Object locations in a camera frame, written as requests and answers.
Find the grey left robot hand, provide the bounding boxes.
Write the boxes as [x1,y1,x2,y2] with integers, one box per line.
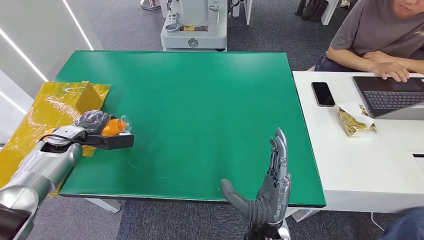
[73,109,117,136]

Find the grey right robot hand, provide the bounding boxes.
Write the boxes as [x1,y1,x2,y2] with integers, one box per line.
[220,127,292,228]

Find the orange bottle with clear cap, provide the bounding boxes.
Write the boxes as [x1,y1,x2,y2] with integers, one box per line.
[100,114,133,137]

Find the yellow taped cardboard box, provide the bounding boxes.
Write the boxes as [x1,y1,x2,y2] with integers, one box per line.
[0,81,111,197]

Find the white desk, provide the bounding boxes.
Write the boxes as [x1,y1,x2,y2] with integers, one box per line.
[284,71,424,223]

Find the green top table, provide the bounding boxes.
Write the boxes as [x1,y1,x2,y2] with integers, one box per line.
[54,50,328,214]

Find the gold snack packet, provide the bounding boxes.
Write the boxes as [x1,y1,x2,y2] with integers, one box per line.
[337,102,378,138]

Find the black smartphone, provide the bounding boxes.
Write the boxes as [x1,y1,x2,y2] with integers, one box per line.
[310,81,336,108]

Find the chrome stand base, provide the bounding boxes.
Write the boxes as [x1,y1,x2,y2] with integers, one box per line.
[140,0,162,11]

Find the white grey machine base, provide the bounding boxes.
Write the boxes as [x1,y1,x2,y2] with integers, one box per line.
[160,0,229,53]

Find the blue cloth-covered object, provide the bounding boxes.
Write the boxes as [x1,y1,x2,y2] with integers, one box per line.
[379,207,424,240]

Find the grey laptop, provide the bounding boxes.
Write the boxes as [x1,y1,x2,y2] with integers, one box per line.
[351,76,424,121]

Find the person's right hand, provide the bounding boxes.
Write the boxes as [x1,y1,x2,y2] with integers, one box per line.
[371,61,411,83]

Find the person's hand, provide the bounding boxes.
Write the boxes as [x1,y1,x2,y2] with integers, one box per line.
[361,50,395,65]
[371,61,411,83]

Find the person's left hand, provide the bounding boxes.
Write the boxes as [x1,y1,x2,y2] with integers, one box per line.
[361,50,395,65]

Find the white furniture panel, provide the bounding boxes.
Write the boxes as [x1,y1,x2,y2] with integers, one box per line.
[231,0,253,26]

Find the black shoes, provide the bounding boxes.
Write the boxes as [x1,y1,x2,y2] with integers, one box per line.
[294,0,330,23]

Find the person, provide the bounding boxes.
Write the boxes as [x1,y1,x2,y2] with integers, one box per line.
[313,0,424,84]

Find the white furniture leg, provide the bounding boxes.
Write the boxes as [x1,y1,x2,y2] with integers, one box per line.
[320,0,341,26]

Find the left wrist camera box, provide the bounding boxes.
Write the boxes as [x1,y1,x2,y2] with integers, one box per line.
[84,132,135,151]

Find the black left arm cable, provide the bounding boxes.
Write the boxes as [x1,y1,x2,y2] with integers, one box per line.
[38,133,90,147]

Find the white floor cable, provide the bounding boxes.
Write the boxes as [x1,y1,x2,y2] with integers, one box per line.
[370,212,385,233]

